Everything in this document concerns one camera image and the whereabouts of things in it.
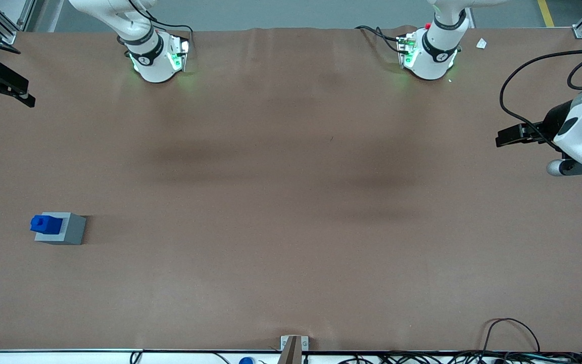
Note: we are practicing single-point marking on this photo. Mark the small white paper scrap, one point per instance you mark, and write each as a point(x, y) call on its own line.
point(481, 43)

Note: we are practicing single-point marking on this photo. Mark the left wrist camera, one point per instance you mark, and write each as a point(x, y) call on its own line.
point(574, 168)

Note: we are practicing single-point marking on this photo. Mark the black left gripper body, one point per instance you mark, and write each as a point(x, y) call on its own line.
point(553, 121)

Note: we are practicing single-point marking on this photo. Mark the blue plastic part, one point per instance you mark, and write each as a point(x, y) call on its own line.
point(46, 224)

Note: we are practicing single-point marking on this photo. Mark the blue round cap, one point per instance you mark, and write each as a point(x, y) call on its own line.
point(246, 361)

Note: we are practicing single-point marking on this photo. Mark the gray square base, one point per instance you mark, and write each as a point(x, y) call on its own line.
point(74, 230)

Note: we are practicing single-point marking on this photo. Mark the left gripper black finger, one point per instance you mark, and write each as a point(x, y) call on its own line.
point(531, 130)
point(511, 138)

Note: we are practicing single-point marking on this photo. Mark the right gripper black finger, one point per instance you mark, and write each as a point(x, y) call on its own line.
point(27, 99)
point(8, 78)

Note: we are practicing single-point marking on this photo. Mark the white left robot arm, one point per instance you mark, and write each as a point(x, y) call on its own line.
point(432, 55)

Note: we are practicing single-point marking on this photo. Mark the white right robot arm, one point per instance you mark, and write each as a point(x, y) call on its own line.
point(149, 60)

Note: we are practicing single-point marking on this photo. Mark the metal table edge bracket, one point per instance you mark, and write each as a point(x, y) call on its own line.
point(293, 349)

